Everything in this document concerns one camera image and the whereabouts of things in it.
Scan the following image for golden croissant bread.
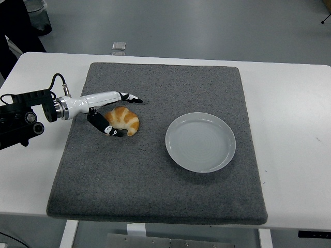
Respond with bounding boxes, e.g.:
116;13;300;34
103;106;140;137

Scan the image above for black table control panel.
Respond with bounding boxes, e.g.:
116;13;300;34
297;230;331;238

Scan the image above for grey felt mat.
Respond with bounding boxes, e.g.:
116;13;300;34
46;62;268;226

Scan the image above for white table centre bracket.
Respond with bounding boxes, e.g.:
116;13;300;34
126;223;147;236

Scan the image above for dark trash bin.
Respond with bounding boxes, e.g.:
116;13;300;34
25;0;52;36

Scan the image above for white table leg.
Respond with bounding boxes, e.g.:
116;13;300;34
258;228;274;248
59;219;79;248

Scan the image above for round grey plate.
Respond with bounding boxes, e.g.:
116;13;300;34
164;112;237;174

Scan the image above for black floor cable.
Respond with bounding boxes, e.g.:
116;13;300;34
0;231;26;248

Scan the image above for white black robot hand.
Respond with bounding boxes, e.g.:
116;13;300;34
62;90;144;137

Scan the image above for grey metal plate with screws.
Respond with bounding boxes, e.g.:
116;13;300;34
106;233;235;248

